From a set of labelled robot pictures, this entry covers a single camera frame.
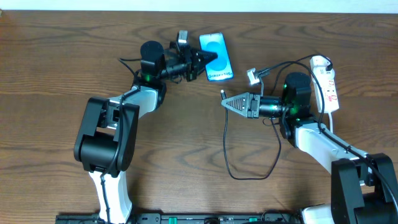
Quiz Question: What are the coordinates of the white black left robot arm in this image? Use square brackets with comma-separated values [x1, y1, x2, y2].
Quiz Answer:
[74, 41, 218, 223]

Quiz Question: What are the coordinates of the black charger cable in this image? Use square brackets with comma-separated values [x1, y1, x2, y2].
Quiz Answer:
[220, 54, 333, 181]

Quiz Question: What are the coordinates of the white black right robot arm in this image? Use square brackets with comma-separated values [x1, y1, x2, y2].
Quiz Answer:
[221, 72, 397, 224]

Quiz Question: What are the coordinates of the white usb charger plug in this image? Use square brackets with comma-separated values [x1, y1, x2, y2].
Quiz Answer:
[310, 55, 333, 71]

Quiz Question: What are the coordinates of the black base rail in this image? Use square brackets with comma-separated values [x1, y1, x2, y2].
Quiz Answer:
[55, 213, 302, 224]

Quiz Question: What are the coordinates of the blue screen smartphone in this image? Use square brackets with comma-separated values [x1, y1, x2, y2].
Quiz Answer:
[199, 32, 234, 82]

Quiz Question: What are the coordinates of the white power strip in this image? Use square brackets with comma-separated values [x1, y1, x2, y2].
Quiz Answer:
[311, 67, 339, 113]

